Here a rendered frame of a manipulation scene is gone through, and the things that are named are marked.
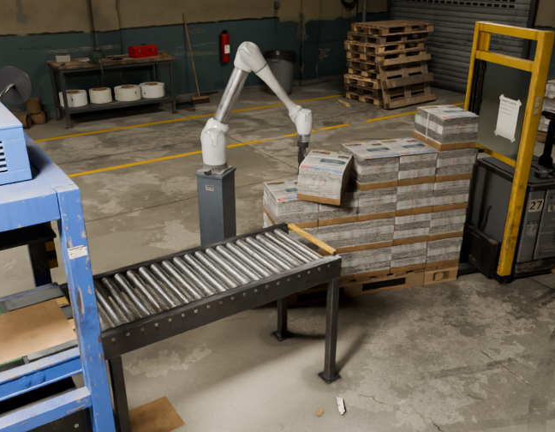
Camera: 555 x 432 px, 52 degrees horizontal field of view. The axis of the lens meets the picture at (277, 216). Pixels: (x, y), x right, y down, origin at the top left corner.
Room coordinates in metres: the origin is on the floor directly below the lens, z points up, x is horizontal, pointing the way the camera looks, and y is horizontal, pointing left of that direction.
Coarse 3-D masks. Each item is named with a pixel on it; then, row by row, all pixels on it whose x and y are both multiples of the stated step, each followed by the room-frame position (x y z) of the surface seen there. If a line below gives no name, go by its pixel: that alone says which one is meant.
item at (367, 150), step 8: (344, 144) 3.93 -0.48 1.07; (352, 144) 3.93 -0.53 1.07; (360, 144) 3.94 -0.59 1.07; (368, 144) 3.94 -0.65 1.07; (376, 144) 3.94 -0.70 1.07; (352, 152) 3.77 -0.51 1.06; (360, 152) 3.75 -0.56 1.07; (368, 152) 3.76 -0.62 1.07; (376, 152) 3.76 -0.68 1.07; (384, 152) 3.76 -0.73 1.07; (392, 152) 3.76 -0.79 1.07
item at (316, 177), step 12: (300, 168) 3.45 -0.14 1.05; (312, 168) 3.44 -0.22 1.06; (324, 168) 3.45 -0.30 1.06; (336, 168) 3.45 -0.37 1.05; (300, 180) 3.47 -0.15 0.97; (312, 180) 3.45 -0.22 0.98; (324, 180) 3.42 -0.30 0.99; (336, 180) 3.39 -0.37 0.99; (300, 192) 3.47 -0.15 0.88; (312, 192) 3.45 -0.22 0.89; (324, 192) 3.43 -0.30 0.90; (336, 192) 3.41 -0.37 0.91
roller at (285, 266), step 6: (246, 240) 2.96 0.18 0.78; (252, 240) 2.94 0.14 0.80; (252, 246) 2.91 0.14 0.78; (258, 246) 2.87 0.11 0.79; (264, 246) 2.86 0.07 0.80; (264, 252) 2.81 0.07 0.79; (270, 252) 2.79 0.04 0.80; (270, 258) 2.75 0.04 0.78; (276, 258) 2.72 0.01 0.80; (276, 264) 2.70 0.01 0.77; (282, 264) 2.66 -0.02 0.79; (288, 264) 2.65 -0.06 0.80
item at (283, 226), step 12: (264, 228) 3.10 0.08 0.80; (276, 228) 3.10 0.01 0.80; (288, 228) 3.14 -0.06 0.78; (228, 240) 2.93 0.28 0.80; (180, 252) 2.79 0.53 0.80; (192, 252) 2.79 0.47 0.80; (204, 252) 2.83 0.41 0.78; (132, 264) 2.65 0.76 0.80; (144, 264) 2.65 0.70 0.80; (96, 276) 2.52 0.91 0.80; (108, 276) 2.53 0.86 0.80
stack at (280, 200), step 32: (288, 192) 3.61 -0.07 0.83; (352, 192) 3.61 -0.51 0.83; (384, 192) 3.68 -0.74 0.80; (416, 192) 3.75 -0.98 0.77; (288, 224) 3.48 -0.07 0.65; (352, 224) 3.61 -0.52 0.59; (384, 224) 3.68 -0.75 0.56; (416, 224) 3.76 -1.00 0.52; (352, 256) 3.62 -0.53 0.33; (384, 256) 3.69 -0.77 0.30; (416, 256) 3.76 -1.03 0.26; (320, 288) 3.55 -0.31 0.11; (352, 288) 3.62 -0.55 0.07; (384, 288) 3.70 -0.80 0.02
